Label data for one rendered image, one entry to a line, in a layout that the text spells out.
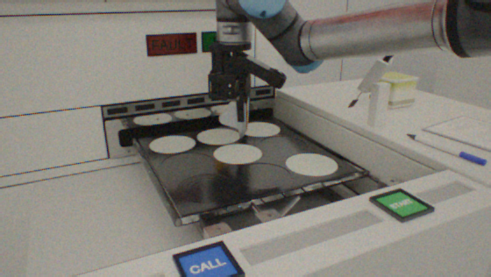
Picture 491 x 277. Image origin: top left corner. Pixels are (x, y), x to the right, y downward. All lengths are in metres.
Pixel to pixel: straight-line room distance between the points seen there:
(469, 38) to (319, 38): 0.24
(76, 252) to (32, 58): 0.40
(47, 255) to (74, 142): 0.30
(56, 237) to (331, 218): 0.48
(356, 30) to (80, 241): 0.56
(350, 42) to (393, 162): 0.24
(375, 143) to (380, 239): 0.33
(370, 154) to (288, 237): 0.37
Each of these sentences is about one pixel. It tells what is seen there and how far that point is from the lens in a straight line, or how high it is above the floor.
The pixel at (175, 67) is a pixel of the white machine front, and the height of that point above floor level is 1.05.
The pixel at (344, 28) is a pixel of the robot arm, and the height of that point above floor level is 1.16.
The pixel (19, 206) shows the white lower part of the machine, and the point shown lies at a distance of 0.98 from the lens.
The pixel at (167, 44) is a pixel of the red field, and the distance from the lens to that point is 0.89.
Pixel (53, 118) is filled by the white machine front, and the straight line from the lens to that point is 0.89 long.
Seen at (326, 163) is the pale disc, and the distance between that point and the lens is 0.74.
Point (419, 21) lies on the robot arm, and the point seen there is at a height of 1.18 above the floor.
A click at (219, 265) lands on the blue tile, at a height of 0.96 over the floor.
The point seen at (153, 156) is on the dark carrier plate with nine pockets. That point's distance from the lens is 0.78.
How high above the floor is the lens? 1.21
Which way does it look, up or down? 22 degrees down
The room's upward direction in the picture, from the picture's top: straight up
